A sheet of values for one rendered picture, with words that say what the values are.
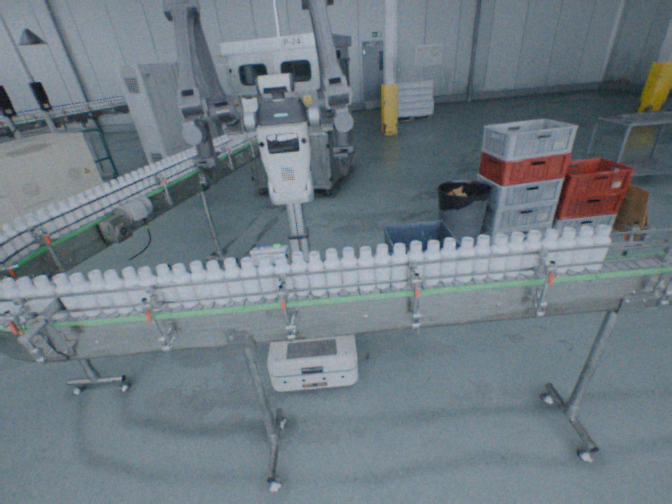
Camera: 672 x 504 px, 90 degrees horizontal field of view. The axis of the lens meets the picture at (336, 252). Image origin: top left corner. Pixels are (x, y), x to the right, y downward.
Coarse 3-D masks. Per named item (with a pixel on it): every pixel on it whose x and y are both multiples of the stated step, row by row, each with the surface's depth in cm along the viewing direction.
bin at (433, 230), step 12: (384, 228) 178; (396, 228) 180; (408, 228) 181; (420, 228) 181; (432, 228) 181; (444, 228) 175; (384, 240) 184; (396, 240) 184; (408, 240) 184; (420, 240) 185; (444, 240) 177; (456, 240) 160
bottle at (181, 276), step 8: (176, 264) 118; (176, 272) 116; (184, 272) 117; (176, 280) 116; (184, 280) 117; (176, 288) 119; (184, 288) 118; (192, 288) 120; (184, 296) 119; (192, 296) 121; (184, 304) 121; (192, 304) 122
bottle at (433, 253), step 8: (432, 240) 118; (432, 248) 116; (424, 256) 119; (432, 256) 117; (440, 256) 117; (424, 264) 120; (432, 264) 118; (440, 264) 120; (424, 272) 122; (432, 272) 120; (424, 280) 123; (432, 280) 121
